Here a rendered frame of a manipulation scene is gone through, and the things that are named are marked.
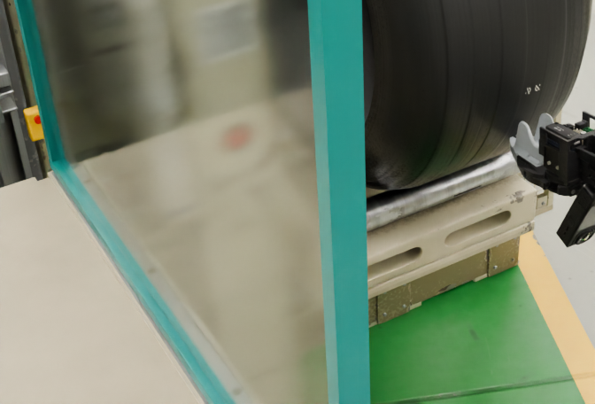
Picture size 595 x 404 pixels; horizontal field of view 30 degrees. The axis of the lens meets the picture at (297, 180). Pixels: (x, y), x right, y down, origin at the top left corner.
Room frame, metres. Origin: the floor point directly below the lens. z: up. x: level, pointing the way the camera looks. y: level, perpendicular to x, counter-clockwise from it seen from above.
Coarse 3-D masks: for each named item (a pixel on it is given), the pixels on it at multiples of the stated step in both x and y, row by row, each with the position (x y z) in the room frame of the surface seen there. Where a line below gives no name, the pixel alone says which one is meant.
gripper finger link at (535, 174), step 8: (520, 160) 1.17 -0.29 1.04; (520, 168) 1.16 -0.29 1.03; (528, 168) 1.14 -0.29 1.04; (536, 168) 1.13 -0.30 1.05; (544, 168) 1.13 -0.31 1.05; (528, 176) 1.13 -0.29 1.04; (536, 176) 1.12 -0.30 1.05; (544, 176) 1.12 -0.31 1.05; (536, 184) 1.12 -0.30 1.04; (544, 184) 1.10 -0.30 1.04; (552, 184) 1.11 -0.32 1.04
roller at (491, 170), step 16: (496, 160) 1.34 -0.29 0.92; (512, 160) 1.35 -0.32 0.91; (448, 176) 1.31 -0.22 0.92; (464, 176) 1.31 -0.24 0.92; (480, 176) 1.32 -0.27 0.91; (496, 176) 1.33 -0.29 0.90; (384, 192) 1.28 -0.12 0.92; (400, 192) 1.27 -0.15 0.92; (416, 192) 1.28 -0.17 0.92; (432, 192) 1.28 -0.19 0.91; (448, 192) 1.29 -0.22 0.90; (464, 192) 1.31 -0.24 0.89; (368, 208) 1.24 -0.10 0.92; (384, 208) 1.25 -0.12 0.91; (400, 208) 1.26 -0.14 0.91; (416, 208) 1.27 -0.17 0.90; (368, 224) 1.23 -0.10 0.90; (384, 224) 1.25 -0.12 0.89
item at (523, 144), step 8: (520, 128) 1.19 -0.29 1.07; (528, 128) 1.17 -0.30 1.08; (512, 136) 1.23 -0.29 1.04; (520, 136) 1.19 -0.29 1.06; (528, 136) 1.17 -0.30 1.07; (512, 144) 1.20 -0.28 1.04; (520, 144) 1.19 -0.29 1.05; (528, 144) 1.17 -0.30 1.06; (536, 144) 1.16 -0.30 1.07; (512, 152) 1.20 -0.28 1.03; (520, 152) 1.18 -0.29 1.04; (528, 152) 1.17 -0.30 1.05; (536, 152) 1.15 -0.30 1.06; (528, 160) 1.16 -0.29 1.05; (536, 160) 1.15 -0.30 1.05
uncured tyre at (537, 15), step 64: (384, 0) 1.18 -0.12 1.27; (448, 0) 1.16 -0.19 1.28; (512, 0) 1.19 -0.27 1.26; (576, 0) 1.23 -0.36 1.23; (384, 64) 1.18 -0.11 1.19; (448, 64) 1.14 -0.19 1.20; (512, 64) 1.18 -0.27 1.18; (576, 64) 1.23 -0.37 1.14; (384, 128) 1.18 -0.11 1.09; (448, 128) 1.15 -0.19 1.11; (512, 128) 1.21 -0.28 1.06
